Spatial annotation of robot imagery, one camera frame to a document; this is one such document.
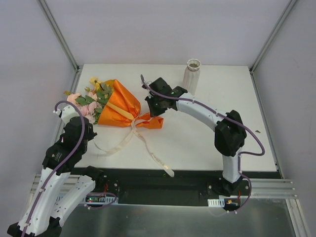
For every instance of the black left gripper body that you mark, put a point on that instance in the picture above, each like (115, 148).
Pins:
(89, 133)

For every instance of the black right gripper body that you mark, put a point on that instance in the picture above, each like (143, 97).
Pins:
(151, 106)

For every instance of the cream ribbon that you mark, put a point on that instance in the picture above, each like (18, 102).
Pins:
(127, 148)

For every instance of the orange wrapping paper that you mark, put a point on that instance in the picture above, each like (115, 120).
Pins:
(123, 108)

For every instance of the pink yellow flower bouquet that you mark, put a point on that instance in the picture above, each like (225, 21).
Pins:
(92, 103)

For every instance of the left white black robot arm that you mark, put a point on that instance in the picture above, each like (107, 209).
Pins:
(46, 215)

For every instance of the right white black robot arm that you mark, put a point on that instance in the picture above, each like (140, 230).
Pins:
(228, 136)

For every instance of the white ribbed ceramic vase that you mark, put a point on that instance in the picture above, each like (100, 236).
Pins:
(191, 75)

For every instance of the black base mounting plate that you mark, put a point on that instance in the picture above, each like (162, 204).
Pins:
(155, 187)

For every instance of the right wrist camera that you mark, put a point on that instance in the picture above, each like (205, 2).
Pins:
(145, 85)

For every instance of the left white cable duct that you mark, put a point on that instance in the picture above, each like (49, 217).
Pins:
(99, 199)

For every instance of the white cable duct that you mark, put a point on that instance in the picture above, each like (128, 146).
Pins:
(216, 202)
(99, 199)

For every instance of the left aluminium corner post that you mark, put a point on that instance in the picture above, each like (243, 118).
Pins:
(58, 34)

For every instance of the aluminium corner post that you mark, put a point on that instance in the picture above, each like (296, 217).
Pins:
(58, 34)
(273, 34)

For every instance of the right white cable duct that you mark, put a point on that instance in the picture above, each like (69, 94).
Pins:
(216, 202)

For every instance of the aluminium rail frame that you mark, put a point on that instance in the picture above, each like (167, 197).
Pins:
(261, 188)

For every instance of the right aluminium corner post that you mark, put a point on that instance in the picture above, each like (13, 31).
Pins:
(273, 34)

